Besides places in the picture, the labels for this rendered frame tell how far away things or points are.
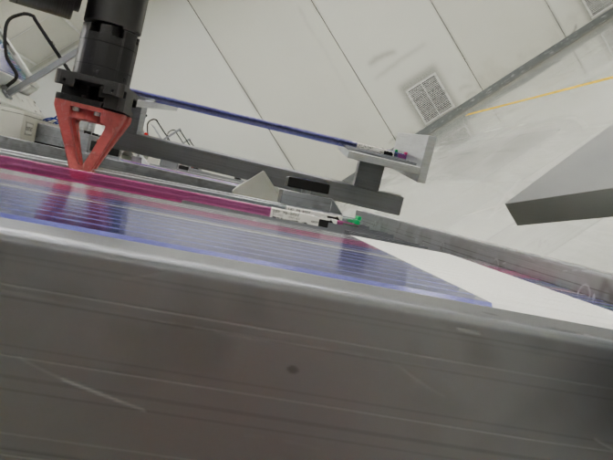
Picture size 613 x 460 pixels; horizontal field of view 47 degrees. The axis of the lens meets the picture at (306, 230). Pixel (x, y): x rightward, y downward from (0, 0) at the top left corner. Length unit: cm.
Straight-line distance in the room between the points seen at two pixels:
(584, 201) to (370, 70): 760
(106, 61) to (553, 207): 60
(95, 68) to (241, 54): 763
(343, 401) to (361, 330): 2
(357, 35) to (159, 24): 225
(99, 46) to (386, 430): 62
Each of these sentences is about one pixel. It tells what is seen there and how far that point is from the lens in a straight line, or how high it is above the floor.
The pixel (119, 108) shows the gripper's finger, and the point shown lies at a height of 96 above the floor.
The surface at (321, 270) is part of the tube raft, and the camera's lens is 19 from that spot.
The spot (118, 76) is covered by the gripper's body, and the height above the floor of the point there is 99.
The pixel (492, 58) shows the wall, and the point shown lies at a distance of 892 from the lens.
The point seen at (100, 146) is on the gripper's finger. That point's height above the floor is 94.
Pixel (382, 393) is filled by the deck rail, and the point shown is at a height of 79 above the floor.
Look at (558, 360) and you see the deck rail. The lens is 17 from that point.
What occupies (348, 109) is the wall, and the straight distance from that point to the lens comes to 839.
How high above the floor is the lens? 85
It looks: 7 degrees down
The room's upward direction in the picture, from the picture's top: 32 degrees counter-clockwise
